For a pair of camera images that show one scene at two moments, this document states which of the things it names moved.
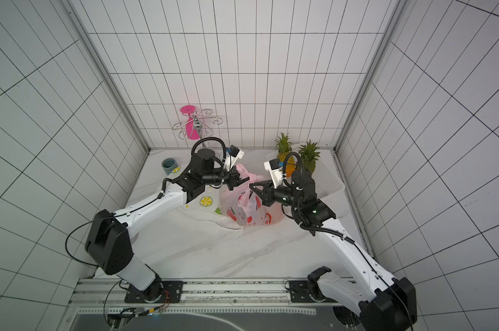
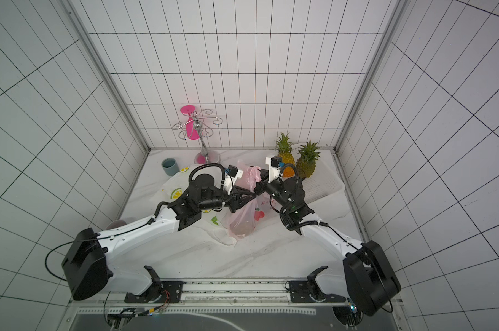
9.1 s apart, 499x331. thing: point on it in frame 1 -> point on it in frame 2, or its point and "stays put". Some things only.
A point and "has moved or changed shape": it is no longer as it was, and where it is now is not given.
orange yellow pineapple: x=284 y=146 stays put
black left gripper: x=234 y=178 -> x=237 y=198
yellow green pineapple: x=309 y=156 stays put
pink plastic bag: x=243 y=206 has moved or changed shape
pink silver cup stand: x=196 y=124 stays put
